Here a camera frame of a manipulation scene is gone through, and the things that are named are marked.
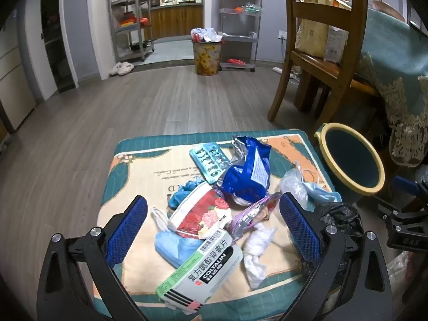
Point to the teal embroidered tablecloth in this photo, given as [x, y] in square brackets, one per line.
[394, 50]

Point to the wooden chair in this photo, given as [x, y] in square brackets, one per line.
[347, 23]

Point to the printed teal floor mat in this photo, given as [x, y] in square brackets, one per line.
[140, 180]

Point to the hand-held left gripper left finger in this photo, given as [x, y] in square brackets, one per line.
[127, 230]

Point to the blue face mask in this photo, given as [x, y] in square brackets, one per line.
[321, 194]
[174, 247]

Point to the white tissue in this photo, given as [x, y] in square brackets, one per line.
[257, 260]

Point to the white wall socket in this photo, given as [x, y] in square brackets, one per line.
[282, 34]

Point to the white cabinet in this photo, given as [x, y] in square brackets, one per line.
[13, 80]

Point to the purple snack wrapper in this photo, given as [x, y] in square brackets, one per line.
[247, 219]

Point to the white green medicine box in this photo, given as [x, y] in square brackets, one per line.
[200, 271]

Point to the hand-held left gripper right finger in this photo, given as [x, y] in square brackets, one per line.
[299, 230]

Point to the floral trash can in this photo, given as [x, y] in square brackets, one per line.
[206, 58]

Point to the blue foil snack bag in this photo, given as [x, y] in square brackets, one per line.
[247, 174]

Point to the grey storage shelf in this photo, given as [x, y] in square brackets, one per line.
[240, 36]

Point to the heap of white waste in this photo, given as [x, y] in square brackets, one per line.
[206, 35]

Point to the clear plastic bag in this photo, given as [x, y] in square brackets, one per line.
[291, 184]

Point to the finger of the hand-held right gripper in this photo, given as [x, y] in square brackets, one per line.
[403, 182]

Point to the wooden kitchen cabinet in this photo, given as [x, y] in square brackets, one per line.
[177, 20]

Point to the teal pill blister pack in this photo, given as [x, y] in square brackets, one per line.
[207, 160]

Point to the red floral packet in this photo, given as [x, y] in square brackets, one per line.
[200, 217]

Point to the metal kitchen rack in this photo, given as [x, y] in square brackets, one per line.
[131, 26]

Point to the white power strip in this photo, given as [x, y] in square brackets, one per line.
[278, 69]

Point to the white printed paper bag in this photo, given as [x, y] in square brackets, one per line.
[336, 45]

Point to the brown bowl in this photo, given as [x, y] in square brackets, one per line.
[388, 8]

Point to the teal bin with yellow rim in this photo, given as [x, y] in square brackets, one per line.
[351, 157]

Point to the yellow paper bag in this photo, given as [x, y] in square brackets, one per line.
[311, 33]

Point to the black plastic bag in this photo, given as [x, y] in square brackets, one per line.
[341, 215]

